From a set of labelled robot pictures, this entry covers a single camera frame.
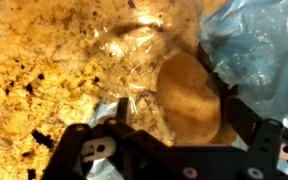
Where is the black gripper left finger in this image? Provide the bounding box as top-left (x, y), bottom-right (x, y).
top-left (116, 97), bottom-right (131, 124)

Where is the brown potato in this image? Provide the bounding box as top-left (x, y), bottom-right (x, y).
top-left (156, 51), bottom-right (222, 147)
top-left (213, 121), bottom-right (238, 147)

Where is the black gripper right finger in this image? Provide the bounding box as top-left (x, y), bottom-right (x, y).
top-left (224, 94), bottom-right (263, 148)

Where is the blue and clear plastic bag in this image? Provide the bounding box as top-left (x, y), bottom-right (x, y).
top-left (83, 0), bottom-right (288, 180)

